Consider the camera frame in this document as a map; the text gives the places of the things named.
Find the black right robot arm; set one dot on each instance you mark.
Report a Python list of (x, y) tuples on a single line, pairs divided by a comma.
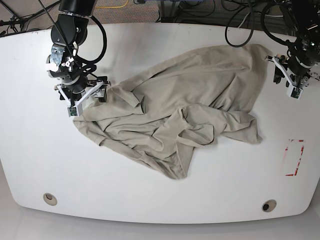
[(69, 31)]

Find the right table cable grommet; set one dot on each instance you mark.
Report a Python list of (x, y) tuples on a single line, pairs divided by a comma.
[(269, 206)]

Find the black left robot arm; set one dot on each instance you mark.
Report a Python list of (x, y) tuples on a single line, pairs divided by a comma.
[(302, 18)]

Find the right-arm wrist camera box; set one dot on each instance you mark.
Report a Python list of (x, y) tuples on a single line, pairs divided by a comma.
[(75, 111)]

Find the left-arm wrist camera box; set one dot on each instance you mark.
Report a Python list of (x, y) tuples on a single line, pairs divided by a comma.
[(294, 92)]

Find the left table cable grommet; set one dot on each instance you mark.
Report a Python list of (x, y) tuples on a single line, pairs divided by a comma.
[(50, 199)]

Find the left-arm gripper white bracket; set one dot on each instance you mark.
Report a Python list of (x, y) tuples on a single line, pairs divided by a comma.
[(293, 71)]

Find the beige T-shirt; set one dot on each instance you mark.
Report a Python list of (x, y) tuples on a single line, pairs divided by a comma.
[(159, 116)]

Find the black tripod legs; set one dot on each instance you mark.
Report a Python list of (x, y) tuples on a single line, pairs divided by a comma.
[(17, 24)]

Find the table cable grommet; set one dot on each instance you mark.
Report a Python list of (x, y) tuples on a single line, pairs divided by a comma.
[(50, 199), (269, 206)]

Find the red tape rectangle marker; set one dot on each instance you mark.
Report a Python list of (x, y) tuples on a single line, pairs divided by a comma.
[(293, 156)]

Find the right-arm gripper white bracket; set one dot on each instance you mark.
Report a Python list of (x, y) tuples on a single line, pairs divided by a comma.
[(78, 92)]

